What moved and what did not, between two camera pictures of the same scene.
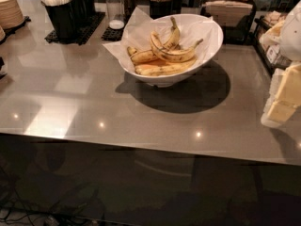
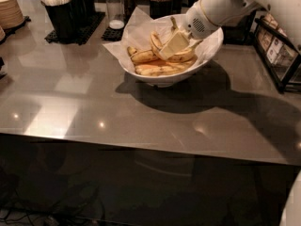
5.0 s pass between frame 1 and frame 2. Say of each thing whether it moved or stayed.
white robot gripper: moved
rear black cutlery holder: stayed
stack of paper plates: stayed
